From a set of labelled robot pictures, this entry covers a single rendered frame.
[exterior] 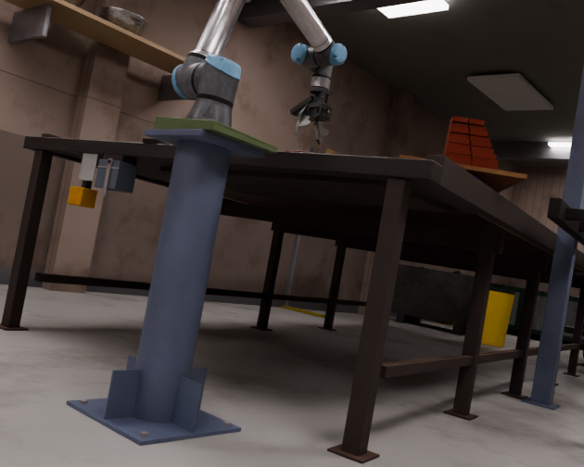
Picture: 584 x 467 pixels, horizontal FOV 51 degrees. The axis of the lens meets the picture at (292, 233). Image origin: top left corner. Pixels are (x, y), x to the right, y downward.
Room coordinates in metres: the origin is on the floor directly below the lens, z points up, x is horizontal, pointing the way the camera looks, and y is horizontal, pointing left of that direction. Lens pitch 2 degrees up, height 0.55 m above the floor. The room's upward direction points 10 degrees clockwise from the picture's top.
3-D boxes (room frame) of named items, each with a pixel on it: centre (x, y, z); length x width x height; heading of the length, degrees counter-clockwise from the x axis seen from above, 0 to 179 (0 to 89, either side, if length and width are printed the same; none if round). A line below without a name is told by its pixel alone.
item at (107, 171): (2.61, 0.79, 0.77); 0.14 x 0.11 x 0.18; 56
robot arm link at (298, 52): (2.29, 0.05, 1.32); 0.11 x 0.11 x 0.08; 44
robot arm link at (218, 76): (1.91, 0.31, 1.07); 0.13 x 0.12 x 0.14; 44
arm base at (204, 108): (1.91, 0.31, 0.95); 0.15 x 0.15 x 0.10
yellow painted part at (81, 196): (2.71, 0.94, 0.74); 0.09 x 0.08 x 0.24; 56
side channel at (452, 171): (3.57, -1.52, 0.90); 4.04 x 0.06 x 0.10; 146
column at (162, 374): (1.91, 0.32, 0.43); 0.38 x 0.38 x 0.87; 49
